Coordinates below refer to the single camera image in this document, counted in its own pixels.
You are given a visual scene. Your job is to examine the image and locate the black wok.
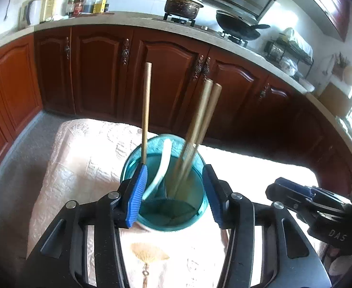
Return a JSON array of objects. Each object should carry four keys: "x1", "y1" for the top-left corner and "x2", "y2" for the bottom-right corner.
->
[{"x1": 216, "y1": 10, "x2": 271, "y2": 40}]

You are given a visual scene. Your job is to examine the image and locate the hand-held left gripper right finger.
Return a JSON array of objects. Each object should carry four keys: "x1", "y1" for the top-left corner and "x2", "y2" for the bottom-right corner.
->
[{"x1": 202, "y1": 164, "x2": 332, "y2": 288}]

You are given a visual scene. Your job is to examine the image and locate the white plastic spoon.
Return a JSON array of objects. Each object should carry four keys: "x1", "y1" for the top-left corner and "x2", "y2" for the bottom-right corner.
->
[{"x1": 141, "y1": 139, "x2": 173, "y2": 201}]

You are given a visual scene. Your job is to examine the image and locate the grey stone countertop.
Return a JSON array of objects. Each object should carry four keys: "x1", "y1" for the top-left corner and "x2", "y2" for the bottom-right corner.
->
[{"x1": 0, "y1": 11, "x2": 352, "y2": 147}]

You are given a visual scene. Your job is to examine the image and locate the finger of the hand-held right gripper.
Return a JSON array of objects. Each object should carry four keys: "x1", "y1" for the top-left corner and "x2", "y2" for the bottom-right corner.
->
[
  {"x1": 266, "y1": 184, "x2": 314, "y2": 217},
  {"x1": 274, "y1": 178, "x2": 349, "y2": 206}
]

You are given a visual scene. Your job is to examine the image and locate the gas stove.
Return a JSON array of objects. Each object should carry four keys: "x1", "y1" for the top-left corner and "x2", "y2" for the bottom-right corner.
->
[{"x1": 152, "y1": 15, "x2": 250, "y2": 48}]

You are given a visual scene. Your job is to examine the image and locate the brown wooden wall cabinet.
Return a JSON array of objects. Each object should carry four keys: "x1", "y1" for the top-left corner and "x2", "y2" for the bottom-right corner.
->
[{"x1": 293, "y1": 0, "x2": 352, "y2": 41}]

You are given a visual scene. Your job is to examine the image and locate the black dish rack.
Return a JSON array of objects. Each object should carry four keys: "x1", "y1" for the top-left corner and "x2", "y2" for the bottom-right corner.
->
[{"x1": 264, "y1": 28, "x2": 314, "y2": 75}]

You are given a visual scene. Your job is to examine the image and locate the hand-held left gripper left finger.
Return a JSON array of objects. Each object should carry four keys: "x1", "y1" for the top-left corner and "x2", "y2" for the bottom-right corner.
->
[{"x1": 28, "y1": 163, "x2": 148, "y2": 288}]

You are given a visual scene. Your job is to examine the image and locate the person's right hand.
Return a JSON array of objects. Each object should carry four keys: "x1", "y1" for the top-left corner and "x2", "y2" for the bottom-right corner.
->
[{"x1": 320, "y1": 244, "x2": 352, "y2": 276}]

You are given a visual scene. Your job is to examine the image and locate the dark cooking pot with lid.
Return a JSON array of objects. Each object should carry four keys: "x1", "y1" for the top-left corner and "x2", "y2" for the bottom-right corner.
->
[{"x1": 164, "y1": 0, "x2": 204, "y2": 20}]

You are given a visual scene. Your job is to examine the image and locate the wooden cutting board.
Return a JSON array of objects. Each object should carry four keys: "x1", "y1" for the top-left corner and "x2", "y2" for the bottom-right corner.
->
[{"x1": 318, "y1": 82, "x2": 352, "y2": 117}]

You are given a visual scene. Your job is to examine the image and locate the white electric kettle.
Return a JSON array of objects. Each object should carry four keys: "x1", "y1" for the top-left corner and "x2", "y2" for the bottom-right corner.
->
[{"x1": 22, "y1": 0, "x2": 43, "y2": 26}]

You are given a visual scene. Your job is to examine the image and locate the brown wooden base cabinets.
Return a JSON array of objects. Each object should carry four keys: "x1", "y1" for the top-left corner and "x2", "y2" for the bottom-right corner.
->
[{"x1": 0, "y1": 25, "x2": 352, "y2": 192}]

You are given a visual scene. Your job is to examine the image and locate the cream quilted tablecloth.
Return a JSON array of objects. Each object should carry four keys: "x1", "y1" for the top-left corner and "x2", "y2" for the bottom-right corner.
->
[{"x1": 26, "y1": 118, "x2": 323, "y2": 288}]

